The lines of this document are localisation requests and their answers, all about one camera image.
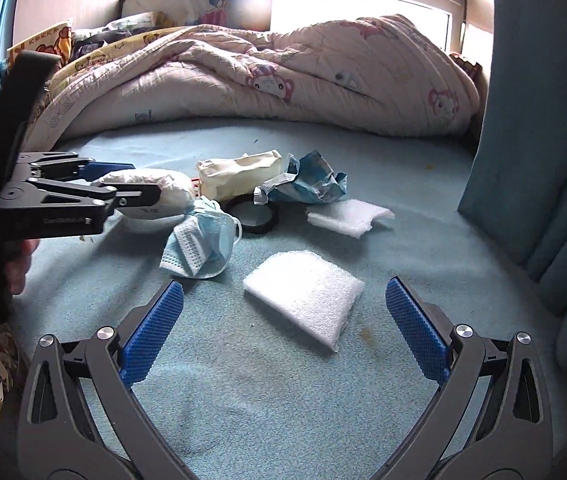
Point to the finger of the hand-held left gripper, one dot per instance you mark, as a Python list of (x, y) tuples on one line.
[(108, 166), (133, 195)]

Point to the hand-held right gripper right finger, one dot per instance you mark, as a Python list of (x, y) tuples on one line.
[(416, 330)]

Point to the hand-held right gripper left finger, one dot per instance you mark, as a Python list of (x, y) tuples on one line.
[(156, 330)]

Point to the blue face mask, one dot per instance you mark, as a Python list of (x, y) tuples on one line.
[(203, 242)]

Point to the trash pieces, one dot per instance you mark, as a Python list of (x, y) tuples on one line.
[(233, 172)]

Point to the large white foam piece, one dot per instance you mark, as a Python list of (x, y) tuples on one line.
[(308, 300)]

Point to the small white foam piece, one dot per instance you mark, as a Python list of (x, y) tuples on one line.
[(351, 216)]

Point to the black tape roll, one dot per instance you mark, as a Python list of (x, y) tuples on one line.
[(272, 220)]

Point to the blue wrapper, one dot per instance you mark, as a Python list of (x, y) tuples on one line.
[(313, 180)]

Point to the person's left hand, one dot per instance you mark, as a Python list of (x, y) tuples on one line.
[(22, 265)]

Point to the cartoon printed cushion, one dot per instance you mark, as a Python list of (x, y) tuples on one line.
[(43, 40)]

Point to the blue bed sheet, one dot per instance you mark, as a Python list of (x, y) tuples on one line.
[(273, 410)]

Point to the floral pillow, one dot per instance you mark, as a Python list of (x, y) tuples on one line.
[(133, 22)]

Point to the cartoon printed quilt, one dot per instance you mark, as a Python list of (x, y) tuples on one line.
[(263, 70)]

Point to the teal curtain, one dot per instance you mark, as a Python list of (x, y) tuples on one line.
[(538, 160)]

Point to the dark headboard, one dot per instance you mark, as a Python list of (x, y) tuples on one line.
[(256, 16)]

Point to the window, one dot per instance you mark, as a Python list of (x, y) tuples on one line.
[(363, 5)]

